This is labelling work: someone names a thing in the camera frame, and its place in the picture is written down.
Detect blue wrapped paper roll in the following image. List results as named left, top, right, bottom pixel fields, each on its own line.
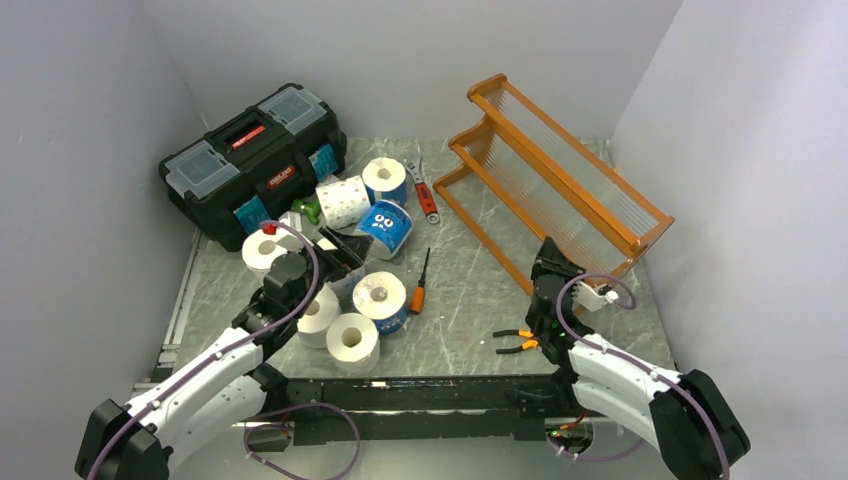
left=352, top=271, right=408, bottom=335

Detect red adjustable wrench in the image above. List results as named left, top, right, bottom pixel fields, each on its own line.
left=404, top=153, right=440, bottom=224

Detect blue monster-face wrapped roll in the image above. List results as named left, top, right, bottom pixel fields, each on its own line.
left=355, top=200, right=413, bottom=260

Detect green small object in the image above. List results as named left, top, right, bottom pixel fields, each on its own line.
left=292, top=199, right=322, bottom=226

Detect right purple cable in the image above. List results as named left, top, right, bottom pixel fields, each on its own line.
left=546, top=272, right=732, bottom=480

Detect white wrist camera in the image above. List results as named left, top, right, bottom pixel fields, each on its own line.
left=259, top=211, right=304, bottom=254
left=572, top=281, right=619, bottom=312

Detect white dotted wrapped roll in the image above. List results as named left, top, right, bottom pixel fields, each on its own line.
left=315, top=175, right=371, bottom=229

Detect orange black pliers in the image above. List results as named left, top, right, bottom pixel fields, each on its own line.
left=492, top=328, right=541, bottom=356

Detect blue wrapped roll upright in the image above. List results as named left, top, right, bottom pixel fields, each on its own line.
left=361, top=157, right=408, bottom=207

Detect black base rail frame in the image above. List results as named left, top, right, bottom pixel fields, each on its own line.
left=245, top=374, right=584, bottom=453

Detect white paper towel roll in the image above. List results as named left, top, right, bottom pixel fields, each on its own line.
left=241, top=225, right=304, bottom=281
left=297, top=286, right=342, bottom=349
left=326, top=313, right=380, bottom=374

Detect black plastic toolbox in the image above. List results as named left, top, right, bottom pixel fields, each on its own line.
left=158, top=83, right=347, bottom=252

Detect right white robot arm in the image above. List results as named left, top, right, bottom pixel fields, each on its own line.
left=525, top=237, right=751, bottom=479

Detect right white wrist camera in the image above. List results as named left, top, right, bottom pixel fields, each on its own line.
left=572, top=281, right=619, bottom=312

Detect orange wooden shelf rack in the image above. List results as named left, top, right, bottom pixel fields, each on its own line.
left=433, top=73, right=674, bottom=293

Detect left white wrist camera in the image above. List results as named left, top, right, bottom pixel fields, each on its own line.
left=259, top=211, right=304, bottom=254

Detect purple cable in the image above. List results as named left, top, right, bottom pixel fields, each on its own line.
left=546, top=272, right=732, bottom=480
left=86, top=220, right=362, bottom=480

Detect black orange screwdriver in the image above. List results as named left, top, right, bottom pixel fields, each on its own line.
left=409, top=248, right=431, bottom=315

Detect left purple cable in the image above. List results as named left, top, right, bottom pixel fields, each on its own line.
left=86, top=220, right=362, bottom=480

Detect white roll with red print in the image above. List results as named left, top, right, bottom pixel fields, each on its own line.
left=316, top=237, right=367, bottom=303

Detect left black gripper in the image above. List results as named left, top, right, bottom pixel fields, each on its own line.
left=290, top=225, right=373, bottom=319

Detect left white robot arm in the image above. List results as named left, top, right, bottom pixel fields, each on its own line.
left=74, top=227, right=372, bottom=479

